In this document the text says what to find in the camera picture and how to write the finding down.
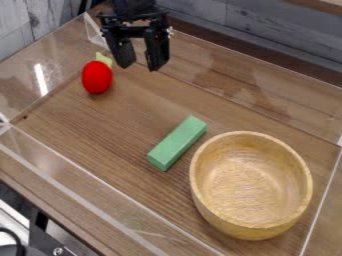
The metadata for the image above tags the clear acrylic corner bracket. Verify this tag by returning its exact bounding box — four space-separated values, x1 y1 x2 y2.
83 13 108 49

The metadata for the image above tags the clear acrylic tray wall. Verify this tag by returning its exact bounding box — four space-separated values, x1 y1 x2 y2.
0 15 342 256

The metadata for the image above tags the black cable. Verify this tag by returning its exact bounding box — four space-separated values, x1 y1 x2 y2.
0 227 28 256

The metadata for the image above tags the light wooden bowl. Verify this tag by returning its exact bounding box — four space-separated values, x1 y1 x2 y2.
189 131 314 241

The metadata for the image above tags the black metal table bracket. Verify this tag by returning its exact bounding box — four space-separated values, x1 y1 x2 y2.
28 208 78 256

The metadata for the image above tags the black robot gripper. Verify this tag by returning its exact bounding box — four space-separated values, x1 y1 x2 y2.
96 0 172 71

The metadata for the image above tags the green rectangular block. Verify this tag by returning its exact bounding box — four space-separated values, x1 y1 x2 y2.
147 116 207 171

